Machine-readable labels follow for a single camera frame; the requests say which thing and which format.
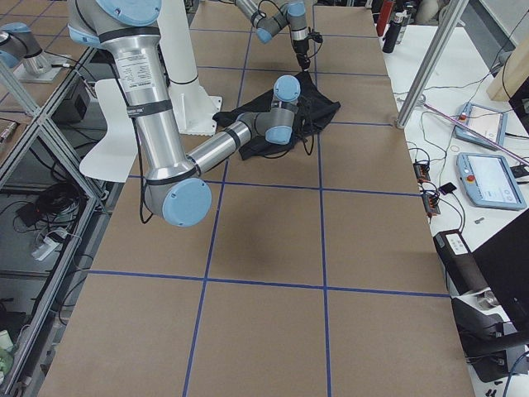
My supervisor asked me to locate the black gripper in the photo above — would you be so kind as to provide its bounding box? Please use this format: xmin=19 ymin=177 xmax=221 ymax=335
xmin=292 ymin=37 xmax=310 ymax=69

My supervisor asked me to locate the black graphic t-shirt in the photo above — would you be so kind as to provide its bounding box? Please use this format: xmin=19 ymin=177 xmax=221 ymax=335
xmin=213 ymin=71 xmax=341 ymax=160

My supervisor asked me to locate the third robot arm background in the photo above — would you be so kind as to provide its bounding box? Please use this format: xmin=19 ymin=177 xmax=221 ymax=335
xmin=1 ymin=22 xmax=60 ymax=84

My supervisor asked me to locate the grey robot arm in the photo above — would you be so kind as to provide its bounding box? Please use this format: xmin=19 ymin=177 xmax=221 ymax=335
xmin=234 ymin=0 xmax=311 ymax=71
xmin=68 ymin=1 xmax=301 ymax=227

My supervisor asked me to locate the black water bottle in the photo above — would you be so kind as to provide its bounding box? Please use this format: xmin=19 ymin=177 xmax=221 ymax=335
xmin=382 ymin=12 xmax=406 ymax=54

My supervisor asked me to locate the red water bottle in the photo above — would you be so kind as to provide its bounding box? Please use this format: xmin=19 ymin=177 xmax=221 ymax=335
xmin=376 ymin=0 xmax=394 ymax=37

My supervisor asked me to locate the far teach pendant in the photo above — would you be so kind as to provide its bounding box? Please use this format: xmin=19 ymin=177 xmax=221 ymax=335
xmin=454 ymin=103 xmax=508 ymax=150

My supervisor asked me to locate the teach pendant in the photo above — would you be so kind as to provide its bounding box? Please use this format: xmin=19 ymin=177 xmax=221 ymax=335
xmin=456 ymin=153 xmax=527 ymax=211
xmin=454 ymin=103 xmax=508 ymax=150

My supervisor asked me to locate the white plastic chair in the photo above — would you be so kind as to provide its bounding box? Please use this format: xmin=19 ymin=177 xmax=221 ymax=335
xmin=79 ymin=79 xmax=137 ymax=183

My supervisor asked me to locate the near teach pendant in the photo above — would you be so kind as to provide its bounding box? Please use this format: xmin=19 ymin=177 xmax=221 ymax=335
xmin=456 ymin=153 xmax=527 ymax=211

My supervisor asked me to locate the black box with label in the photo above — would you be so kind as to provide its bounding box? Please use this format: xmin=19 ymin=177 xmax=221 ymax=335
xmin=433 ymin=229 xmax=488 ymax=294

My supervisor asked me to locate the black monitor right edge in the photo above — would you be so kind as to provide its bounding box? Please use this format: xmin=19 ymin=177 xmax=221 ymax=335
xmin=473 ymin=211 xmax=529 ymax=330

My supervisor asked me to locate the white power strip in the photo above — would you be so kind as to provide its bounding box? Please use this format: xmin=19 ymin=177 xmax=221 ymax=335
xmin=31 ymin=229 xmax=67 ymax=261

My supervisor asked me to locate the black stand base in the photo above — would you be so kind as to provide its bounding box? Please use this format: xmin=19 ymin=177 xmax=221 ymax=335
xmin=451 ymin=298 xmax=528 ymax=382

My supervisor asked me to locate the aluminium frame post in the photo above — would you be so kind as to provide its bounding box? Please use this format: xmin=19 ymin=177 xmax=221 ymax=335
xmin=395 ymin=0 xmax=469 ymax=129

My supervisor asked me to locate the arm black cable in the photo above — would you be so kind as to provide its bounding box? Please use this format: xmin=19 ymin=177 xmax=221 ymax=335
xmin=107 ymin=49 xmax=156 ymax=225

